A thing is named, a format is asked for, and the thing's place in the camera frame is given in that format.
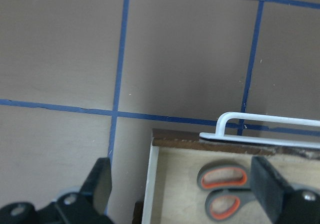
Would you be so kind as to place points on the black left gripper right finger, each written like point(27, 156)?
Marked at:
point(269, 187)

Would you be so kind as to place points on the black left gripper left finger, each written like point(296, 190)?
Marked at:
point(98, 185)

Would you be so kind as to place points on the grey orange scissors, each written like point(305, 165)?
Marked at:
point(228, 187)

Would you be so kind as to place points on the light wooden drawer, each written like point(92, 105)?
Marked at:
point(173, 196)

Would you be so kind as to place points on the dark wooden cabinet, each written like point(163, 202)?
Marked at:
point(138, 212)

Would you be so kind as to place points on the white drawer handle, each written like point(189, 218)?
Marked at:
point(267, 130)

